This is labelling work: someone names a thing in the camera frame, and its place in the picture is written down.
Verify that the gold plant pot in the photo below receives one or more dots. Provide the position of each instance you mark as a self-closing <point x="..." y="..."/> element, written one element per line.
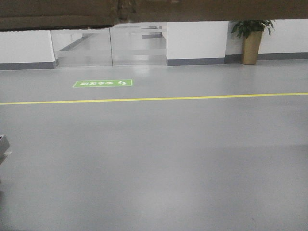
<point x="250" y="48"/>

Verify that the brown cardboard carton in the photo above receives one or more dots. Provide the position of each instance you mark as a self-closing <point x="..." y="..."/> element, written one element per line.
<point x="21" y="15"/>

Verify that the glass door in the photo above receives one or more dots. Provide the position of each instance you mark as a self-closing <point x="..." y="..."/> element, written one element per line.
<point x="123" y="44"/>

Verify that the grey machine edge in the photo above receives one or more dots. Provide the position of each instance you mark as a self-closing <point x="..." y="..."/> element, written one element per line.
<point x="4" y="148"/>

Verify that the green floor sign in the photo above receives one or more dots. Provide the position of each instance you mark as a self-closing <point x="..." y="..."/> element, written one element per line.
<point x="103" y="83"/>

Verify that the green potted plant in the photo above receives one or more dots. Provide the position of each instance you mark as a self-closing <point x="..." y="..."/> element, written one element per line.
<point x="246" y="27"/>

